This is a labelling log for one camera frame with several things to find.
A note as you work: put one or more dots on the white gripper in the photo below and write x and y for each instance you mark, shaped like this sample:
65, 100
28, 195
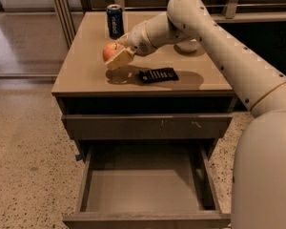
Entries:
139, 40

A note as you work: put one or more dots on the red apple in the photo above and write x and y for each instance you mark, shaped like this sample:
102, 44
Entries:
110, 50

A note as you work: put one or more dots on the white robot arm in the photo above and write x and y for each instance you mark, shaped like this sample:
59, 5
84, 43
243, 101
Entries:
259, 176

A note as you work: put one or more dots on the grey drawer cabinet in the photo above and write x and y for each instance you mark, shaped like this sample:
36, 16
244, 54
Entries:
85, 87

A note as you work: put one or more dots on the black snack bar wrapper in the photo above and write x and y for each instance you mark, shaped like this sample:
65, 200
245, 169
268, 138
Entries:
158, 75

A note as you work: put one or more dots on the blue soda can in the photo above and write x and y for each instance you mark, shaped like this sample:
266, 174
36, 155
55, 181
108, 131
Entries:
115, 20

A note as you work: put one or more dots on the white ceramic bowl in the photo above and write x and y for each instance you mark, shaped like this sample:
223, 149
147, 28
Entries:
188, 46

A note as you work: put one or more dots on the blue tape piece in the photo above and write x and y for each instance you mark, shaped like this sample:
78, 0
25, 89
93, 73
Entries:
78, 157

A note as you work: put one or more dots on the metal window frame rail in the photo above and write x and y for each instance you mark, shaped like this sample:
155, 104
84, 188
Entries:
64, 15

